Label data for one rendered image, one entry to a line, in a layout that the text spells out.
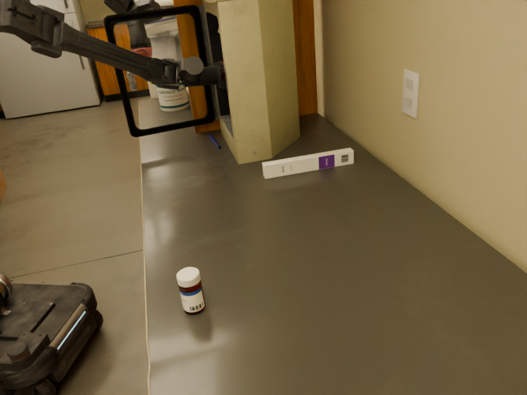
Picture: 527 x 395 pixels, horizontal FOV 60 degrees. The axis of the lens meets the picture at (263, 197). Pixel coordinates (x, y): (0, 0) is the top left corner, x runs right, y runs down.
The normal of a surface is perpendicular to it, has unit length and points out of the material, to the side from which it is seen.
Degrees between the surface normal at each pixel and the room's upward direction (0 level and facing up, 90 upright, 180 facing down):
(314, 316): 0
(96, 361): 0
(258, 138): 90
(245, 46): 90
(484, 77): 90
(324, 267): 0
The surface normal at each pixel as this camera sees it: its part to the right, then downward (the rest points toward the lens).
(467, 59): -0.97, 0.19
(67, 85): 0.25, 0.43
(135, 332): -0.09, -0.88
